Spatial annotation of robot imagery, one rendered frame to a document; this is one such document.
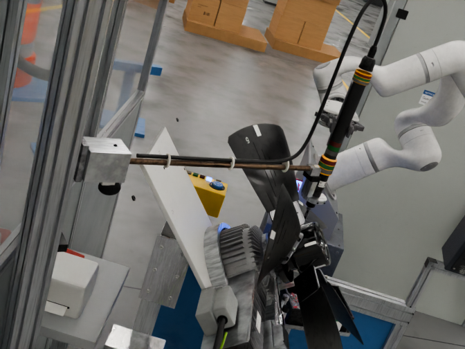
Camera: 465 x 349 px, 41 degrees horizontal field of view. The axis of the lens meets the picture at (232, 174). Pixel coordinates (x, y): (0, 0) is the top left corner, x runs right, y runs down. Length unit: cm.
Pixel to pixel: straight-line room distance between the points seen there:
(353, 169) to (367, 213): 146
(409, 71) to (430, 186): 194
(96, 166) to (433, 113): 123
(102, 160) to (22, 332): 45
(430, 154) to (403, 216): 155
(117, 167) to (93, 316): 56
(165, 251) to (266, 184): 31
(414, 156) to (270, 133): 72
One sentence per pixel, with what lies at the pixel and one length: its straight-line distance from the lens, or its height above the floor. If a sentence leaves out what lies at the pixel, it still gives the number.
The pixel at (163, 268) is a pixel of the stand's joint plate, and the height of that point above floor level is 106.
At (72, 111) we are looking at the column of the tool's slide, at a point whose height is 151.
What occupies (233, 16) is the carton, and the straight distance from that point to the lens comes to 916.
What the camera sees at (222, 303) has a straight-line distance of 140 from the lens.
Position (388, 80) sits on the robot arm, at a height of 162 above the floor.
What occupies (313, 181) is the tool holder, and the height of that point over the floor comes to 136.
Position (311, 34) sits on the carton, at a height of 34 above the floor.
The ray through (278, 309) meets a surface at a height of 110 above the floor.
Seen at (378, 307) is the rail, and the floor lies 83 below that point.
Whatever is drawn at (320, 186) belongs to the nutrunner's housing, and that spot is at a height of 134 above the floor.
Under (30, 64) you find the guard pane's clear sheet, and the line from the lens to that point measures 141.
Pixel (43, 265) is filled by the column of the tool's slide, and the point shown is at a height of 115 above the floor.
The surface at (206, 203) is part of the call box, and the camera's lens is 207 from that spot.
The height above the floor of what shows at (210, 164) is 139.
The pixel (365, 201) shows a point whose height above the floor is 60.
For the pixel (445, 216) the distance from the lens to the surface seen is 383.
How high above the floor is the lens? 196
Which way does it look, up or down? 24 degrees down
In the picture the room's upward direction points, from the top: 19 degrees clockwise
